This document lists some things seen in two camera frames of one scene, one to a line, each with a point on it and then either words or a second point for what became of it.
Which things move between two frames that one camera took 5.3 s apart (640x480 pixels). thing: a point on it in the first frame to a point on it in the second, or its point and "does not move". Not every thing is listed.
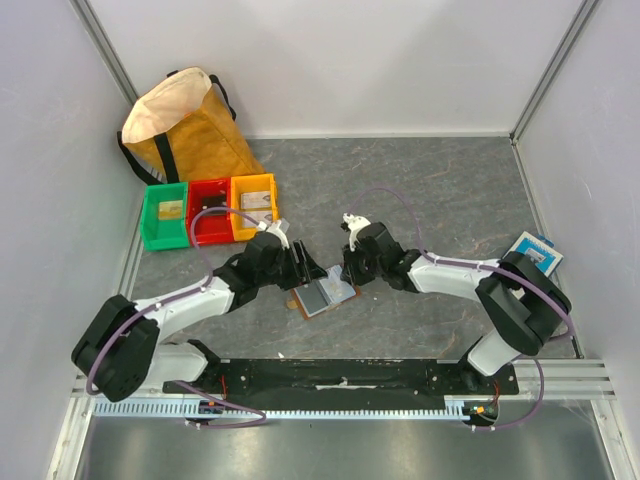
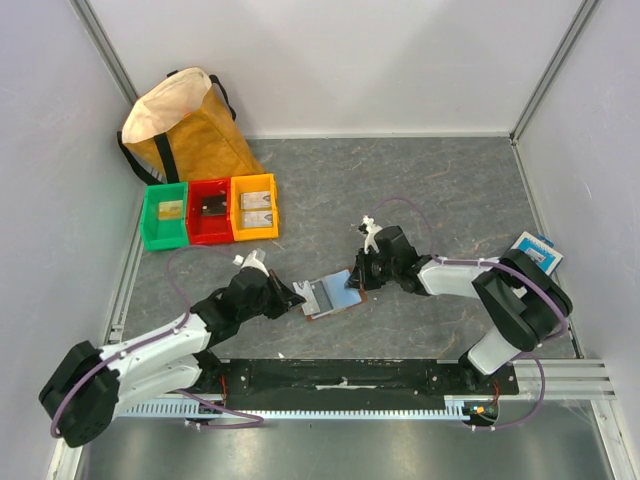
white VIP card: (264, 216) does not move
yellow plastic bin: (250, 183) does not move
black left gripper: (307, 269) to (287, 297)
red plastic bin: (212, 226) does not move
